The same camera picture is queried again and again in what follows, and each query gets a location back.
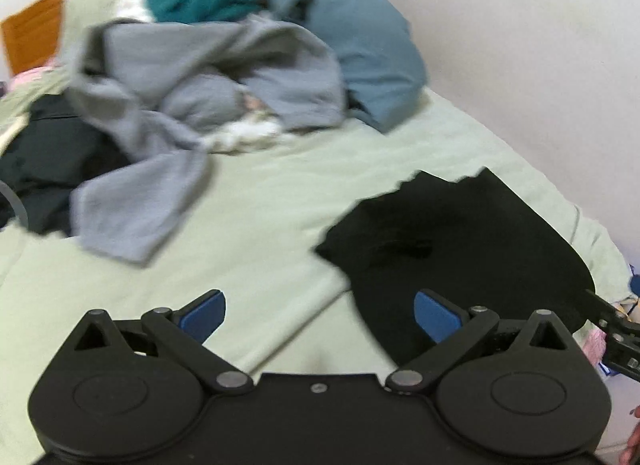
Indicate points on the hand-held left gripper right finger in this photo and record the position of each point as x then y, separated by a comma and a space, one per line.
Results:
437, 315

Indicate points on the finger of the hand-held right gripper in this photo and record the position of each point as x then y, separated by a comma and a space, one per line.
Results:
612, 317

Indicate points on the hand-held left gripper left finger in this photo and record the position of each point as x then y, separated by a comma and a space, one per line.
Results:
202, 315

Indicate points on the plain black garment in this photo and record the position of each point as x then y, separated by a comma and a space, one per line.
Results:
475, 245

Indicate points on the person's right hand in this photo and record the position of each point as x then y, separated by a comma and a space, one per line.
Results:
634, 445

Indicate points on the pink frilly cloth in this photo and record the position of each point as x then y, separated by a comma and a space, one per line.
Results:
594, 350

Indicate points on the green bed sheet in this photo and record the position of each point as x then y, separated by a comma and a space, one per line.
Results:
250, 225

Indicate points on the grey hoodie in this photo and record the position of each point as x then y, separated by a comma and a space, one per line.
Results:
175, 145

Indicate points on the dark black jacket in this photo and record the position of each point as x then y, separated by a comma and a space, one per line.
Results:
50, 155

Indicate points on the beige cloth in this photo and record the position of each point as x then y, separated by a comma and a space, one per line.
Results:
10, 132

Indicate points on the blue-grey garment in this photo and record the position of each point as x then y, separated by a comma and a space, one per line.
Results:
370, 45

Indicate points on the green pillow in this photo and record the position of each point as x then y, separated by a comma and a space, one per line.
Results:
85, 15

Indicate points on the wooden headboard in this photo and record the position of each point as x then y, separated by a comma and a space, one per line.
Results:
35, 30

